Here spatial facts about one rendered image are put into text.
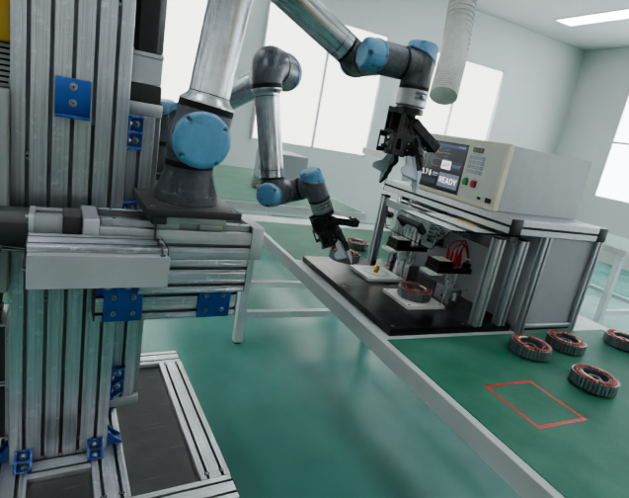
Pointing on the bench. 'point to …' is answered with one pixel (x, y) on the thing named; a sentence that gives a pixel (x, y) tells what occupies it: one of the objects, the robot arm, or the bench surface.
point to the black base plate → (376, 309)
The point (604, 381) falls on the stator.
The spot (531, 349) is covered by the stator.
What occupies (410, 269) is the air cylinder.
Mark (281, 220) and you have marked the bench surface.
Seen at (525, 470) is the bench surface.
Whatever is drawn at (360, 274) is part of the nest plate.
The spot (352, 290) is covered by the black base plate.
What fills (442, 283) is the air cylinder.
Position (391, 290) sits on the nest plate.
